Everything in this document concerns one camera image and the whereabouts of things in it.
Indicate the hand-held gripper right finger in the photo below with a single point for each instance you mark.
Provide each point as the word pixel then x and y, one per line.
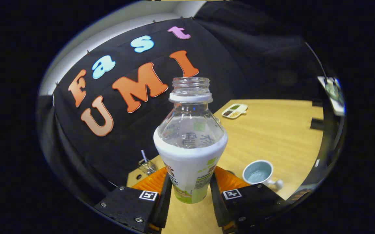
pixel 215 204

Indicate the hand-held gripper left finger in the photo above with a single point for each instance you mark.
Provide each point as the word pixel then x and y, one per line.
pixel 165 204

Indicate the white cup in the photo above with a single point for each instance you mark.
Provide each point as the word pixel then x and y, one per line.
pixel 249 180

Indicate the clear plastic juice bottle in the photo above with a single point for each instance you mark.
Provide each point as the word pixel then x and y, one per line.
pixel 189 162

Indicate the metal utensil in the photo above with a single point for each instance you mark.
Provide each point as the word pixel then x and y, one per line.
pixel 144 156

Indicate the wooden table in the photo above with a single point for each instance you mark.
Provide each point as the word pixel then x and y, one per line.
pixel 271 139

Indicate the white divided dish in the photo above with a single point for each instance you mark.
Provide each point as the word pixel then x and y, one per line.
pixel 234 111

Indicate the black table clamp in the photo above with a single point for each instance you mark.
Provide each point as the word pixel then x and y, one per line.
pixel 318 102
pixel 317 124

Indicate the black backdrop cloth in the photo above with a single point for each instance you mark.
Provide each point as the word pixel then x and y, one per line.
pixel 239 65

